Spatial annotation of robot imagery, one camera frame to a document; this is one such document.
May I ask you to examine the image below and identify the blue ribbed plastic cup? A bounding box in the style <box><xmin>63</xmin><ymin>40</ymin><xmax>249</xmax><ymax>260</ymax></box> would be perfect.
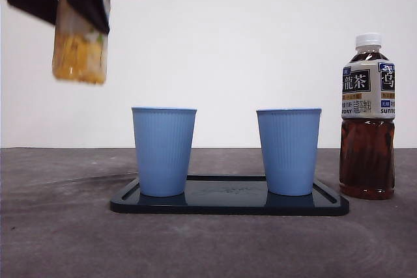
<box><xmin>131</xmin><ymin>106</ymin><xmax>198</xmax><ymax>197</ymax></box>
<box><xmin>256</xmin><ymin>107</ymin><xmax>323</xmax><ymax>197</ymax></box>

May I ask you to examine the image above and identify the dark oolong tea bottle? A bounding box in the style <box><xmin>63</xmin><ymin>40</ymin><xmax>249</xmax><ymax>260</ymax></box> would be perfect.
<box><xmin>338</xmin><ymin>32</ymin><xmax>397</xmax><ymax>201</ymax></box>

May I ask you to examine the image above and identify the dark blue flat tray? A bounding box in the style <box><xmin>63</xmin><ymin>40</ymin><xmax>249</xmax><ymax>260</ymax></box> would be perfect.
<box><xmin>109</xmin><ymin>174</ymin><xmax>350</xmax><ymax>217</ymax></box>

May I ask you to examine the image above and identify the pale jasmine tea bottle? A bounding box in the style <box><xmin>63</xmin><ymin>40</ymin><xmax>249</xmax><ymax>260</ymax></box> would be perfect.
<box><xmin>51</xmin><ymin>0</ymin><xmax>113</xmax><ymax>85</ymax></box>

